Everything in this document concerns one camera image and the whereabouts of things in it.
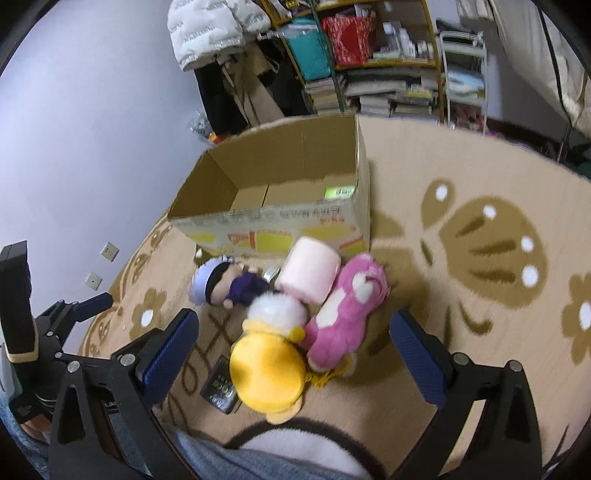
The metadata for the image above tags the beige patterned carpet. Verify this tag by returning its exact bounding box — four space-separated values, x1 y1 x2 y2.
78 115 591 480

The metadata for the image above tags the purple haired doll plush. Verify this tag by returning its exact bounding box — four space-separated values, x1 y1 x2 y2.
188 256 270 309

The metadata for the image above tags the plastic bag with toys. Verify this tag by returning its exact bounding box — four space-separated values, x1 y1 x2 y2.
187 110 214 140

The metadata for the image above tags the green tissue pack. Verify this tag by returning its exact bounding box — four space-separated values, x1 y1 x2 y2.
324 185 356 200

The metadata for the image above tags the white puffer jacket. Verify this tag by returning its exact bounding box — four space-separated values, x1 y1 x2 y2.
167 0 271 71

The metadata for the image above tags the wooden bookshelf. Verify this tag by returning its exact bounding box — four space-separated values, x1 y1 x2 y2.
262 1 444 122

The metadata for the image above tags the black book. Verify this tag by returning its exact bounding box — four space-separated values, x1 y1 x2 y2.
200 355 240 415

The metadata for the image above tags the yellow duck plush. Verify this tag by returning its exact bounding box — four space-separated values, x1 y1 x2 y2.
229 292 308 425

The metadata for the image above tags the wall socket lower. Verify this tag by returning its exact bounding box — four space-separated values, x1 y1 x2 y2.
85 272 102 291

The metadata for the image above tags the wall socket upper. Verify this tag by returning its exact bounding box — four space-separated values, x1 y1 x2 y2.
100 242 119 262

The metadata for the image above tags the beige coat hanging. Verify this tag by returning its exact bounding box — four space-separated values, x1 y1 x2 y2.
221 44 284 128

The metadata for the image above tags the wall socket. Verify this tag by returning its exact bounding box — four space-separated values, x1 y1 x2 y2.
85 272 102 291
100 242 119 262

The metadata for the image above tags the white folded mattress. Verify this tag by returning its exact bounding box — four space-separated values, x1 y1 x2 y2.
491 1 590 137

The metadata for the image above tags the red patterned bag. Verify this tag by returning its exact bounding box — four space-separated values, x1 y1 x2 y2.
321 16 375 66

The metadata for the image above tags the teal bag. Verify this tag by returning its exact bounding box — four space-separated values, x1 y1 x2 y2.
283 18 331 82

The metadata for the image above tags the white rolling cart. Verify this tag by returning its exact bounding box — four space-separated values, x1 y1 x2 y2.
438 30 488 134

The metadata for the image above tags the cardboard box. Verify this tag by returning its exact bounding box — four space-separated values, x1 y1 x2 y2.
167 114 370 257

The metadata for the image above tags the pink bear plush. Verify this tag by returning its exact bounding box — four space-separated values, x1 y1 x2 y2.
301 252 390 373

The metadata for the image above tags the stack of books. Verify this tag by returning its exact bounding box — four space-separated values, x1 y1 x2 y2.
304 75 346 115

